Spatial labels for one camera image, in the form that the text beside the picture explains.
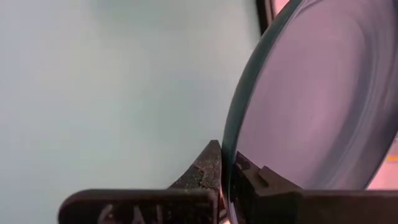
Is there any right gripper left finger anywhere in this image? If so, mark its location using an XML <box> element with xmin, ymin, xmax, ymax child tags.
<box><xmin>58</xmin><ymin>139</ymin><xmax>222</xmax><ymax>224</ymax></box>

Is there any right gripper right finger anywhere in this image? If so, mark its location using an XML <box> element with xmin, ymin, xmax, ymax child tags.
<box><xmin>229</xmin><ymin>151</ymin><xmax>398</xmax><ymax>224</ymax></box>

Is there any pink round plate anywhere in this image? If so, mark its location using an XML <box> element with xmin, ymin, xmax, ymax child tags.
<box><xmin>273</xmin><ymin>0</ymin><xmax>398</xmax><ymax>190</ymax></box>

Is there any dark grey round plate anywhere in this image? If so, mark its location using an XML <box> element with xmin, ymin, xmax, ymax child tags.
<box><xmin>221</xmin><ymin>0</ymin><xmax>398</xmax><ymax>224</ymax></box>

